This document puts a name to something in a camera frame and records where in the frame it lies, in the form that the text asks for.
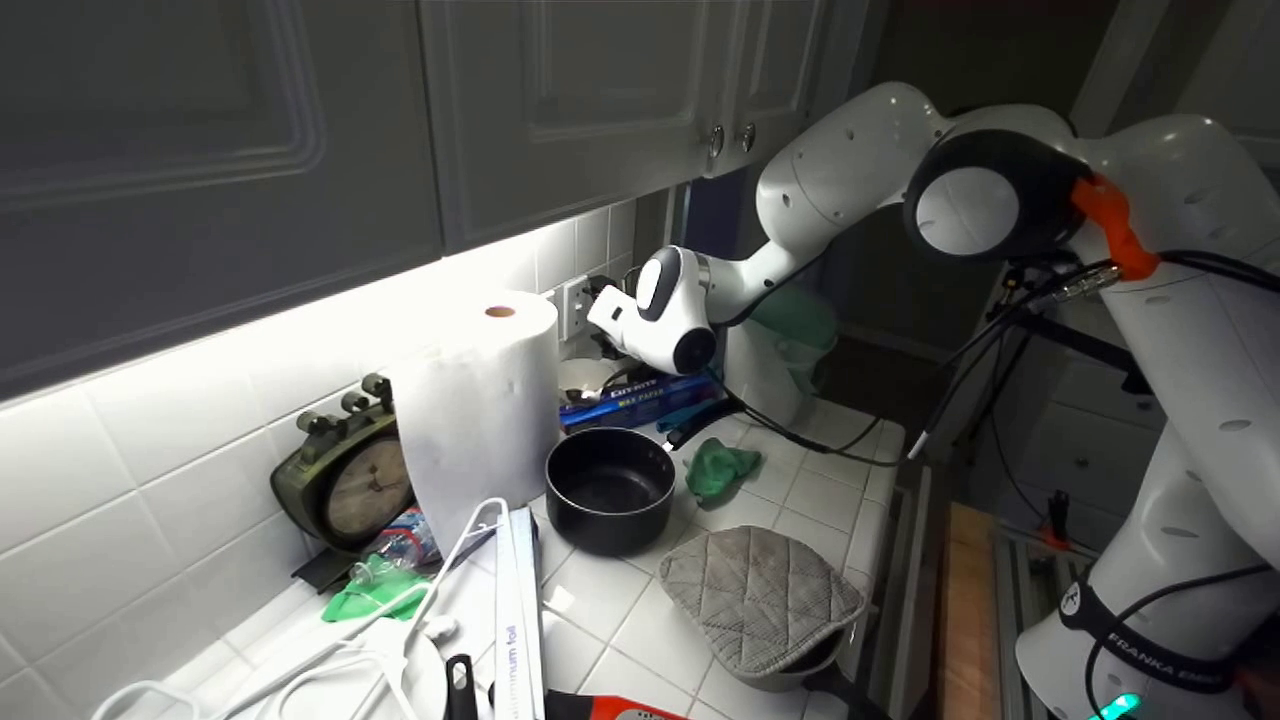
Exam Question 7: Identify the blue wax paper box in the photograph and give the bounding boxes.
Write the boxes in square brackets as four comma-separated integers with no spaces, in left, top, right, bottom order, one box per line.
[556,369,722,435]

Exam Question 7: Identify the black cooking pot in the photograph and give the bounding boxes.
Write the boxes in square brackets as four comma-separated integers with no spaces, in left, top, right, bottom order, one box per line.
[540,423,679,562]

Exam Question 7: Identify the green cloth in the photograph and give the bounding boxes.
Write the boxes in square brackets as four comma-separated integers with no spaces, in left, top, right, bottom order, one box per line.
[685,434,768,517]

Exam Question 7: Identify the white paper towel roll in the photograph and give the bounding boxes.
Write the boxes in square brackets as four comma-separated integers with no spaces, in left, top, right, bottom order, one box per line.
[395,288,566,551]

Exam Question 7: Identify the grey quilted oven mitt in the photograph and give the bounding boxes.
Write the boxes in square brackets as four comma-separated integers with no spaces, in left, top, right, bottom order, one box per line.
[657,526,871,686]

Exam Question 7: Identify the long white box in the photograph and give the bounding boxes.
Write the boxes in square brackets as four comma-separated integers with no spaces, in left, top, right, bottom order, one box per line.
[489,506,551,720]

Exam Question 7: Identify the dark alarm clock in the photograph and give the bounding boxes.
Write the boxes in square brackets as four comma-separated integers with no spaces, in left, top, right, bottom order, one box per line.
[269,369,419,555]

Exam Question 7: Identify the grey upper kitchen cabinets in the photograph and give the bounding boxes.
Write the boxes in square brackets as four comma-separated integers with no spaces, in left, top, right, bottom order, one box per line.
[0,0,889,394]

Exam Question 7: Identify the green plastic wrapper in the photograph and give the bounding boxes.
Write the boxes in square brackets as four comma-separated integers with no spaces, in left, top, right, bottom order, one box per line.
[317,551,437,627]

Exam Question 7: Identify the wooden board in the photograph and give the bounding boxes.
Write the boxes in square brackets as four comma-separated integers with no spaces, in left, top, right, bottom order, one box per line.
[937,500,1004,720]

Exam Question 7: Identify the white wall outlet plate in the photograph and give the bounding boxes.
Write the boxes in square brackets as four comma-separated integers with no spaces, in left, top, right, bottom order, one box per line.
[547,270,603,339]

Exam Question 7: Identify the white cable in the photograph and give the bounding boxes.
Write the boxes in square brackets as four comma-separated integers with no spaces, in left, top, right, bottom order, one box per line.
[89,494,519,720]

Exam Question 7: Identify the black utensil handle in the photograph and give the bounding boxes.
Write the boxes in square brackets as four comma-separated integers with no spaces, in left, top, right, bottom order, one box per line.
[442,648,483,720]

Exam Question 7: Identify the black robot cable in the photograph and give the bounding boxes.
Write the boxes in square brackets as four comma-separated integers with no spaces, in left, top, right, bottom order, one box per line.
[933,247,1280,449]

